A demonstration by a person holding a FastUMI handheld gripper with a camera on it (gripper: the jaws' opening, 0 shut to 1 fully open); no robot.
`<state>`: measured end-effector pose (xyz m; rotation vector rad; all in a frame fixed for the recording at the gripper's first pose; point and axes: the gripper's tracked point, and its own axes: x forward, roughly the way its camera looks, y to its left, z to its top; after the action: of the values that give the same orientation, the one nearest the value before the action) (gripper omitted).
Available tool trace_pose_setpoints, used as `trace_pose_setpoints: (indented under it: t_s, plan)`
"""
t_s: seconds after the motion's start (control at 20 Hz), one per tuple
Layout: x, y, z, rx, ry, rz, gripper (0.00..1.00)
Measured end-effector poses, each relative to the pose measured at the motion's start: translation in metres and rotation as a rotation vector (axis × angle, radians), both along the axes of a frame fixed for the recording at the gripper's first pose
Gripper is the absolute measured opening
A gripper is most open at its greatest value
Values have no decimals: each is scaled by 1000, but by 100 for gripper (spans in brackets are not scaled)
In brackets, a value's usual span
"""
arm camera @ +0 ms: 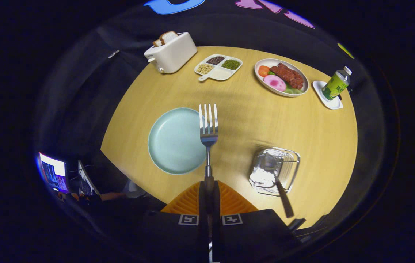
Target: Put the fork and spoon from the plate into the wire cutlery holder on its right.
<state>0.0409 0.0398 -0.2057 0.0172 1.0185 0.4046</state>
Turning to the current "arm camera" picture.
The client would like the metal wire basket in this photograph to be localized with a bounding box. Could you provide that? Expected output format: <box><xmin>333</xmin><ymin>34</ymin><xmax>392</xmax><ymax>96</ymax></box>
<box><xmin>248</xmin><ymin>147</ymin><xmax>301</xmax><ymax>197</ymax></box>

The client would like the large toast bread slice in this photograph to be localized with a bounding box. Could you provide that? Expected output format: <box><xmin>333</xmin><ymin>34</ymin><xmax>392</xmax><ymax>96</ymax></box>
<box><xmin>159</xmin><ymin>31</ymin><xmax>179</xmax><ymax>44</ymax></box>

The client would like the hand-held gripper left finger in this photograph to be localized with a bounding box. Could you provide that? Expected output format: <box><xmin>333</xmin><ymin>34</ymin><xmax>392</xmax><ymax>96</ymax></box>
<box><xmin>140</xmin><ymin>181</ymin><xmax>210</xmax><ymax>263</ymax></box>

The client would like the green label drink bottle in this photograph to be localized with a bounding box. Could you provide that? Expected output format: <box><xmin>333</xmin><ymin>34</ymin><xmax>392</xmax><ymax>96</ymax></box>
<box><xmin>321</xmin><ymin>66</ymin><xmax>352</xmax><ymax>101</ymax></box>

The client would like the white square coaster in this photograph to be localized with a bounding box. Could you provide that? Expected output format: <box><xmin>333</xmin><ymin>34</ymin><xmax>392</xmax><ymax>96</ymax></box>
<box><xmin>312</xmin><ymin>81</ymin><xmax>343</xmax><ymax>110</ymax></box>

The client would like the pale green plate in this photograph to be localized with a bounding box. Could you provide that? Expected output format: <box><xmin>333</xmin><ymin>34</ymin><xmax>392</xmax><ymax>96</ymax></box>
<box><xmin>148</xmin><ymin>107</ymin><xmax>208</xmax><ymax>175</ymax></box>

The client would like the red steak piece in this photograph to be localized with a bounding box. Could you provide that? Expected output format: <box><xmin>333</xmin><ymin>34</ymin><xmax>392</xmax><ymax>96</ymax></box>
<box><xmin>270</xmin><ymin>63</ymin><xmax>304</xmax><ymax>90</ymax></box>

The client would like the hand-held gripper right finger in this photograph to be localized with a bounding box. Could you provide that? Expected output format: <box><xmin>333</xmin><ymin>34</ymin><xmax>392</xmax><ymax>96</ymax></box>
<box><xmin>213</xmin><ymin>181</ymin><xmax>302</xmax><ymax>263</ymax></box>

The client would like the metal spoon wooden handle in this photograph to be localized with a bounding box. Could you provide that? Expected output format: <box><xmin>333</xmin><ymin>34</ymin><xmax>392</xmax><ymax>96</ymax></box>
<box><xmin>262</xmin><ymin>153</ymin><xmax>295</xmax><ymax>219</ymax></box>

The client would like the lit computer monitor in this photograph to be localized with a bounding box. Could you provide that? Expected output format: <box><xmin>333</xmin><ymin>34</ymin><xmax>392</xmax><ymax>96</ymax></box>
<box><xmin>38</xmin><ymin>152</ymin><xmax>70</xmax><ymax>193</ymax></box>

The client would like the open laptop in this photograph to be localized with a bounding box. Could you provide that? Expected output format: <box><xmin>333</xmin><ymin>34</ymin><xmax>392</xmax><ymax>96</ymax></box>
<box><xmin>78</xmin><ymin>160</ymin><xmax>100</xmax><ymax>196</ymax></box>

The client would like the metal fork wooden handle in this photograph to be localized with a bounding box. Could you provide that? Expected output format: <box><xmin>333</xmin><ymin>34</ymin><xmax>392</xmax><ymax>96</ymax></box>
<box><xmin>199</xmin><ymin>104</ymin><xmax>219</xmax><ymax>183</ymax></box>

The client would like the pink ham slice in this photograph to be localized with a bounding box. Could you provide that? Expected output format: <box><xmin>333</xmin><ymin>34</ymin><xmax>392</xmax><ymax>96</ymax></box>
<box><xmin>263</xmin><ymin>75</ymin><xmax>287</xmax><ymax>92</ymax></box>

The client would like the white toaster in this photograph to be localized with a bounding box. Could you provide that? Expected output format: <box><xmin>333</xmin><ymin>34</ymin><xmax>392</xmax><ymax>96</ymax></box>
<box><xmin>144</xmin><ymin>32</ymin><xmax>198</xmax><ymax>74</ymax></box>

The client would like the white divided bean tray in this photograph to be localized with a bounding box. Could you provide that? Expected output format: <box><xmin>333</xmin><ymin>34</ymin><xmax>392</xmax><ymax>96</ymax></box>
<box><xmin>194</xmin><ymin>54</ymin><xmax>243</xmax><ymax>81</ymax></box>

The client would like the white food plate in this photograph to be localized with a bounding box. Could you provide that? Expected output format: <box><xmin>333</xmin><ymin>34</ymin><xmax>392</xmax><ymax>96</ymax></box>
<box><xmin>254</xmin><ymin>58</ymin><xmax>309</xmax><ymax>97</ymax></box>

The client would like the black backdrop cloth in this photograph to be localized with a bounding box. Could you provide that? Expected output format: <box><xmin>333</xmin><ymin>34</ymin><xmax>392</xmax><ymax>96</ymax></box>
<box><xmin>34</xmin><ymin>0</ymin><xmax>387</xmax><ymax>220</ymax></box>

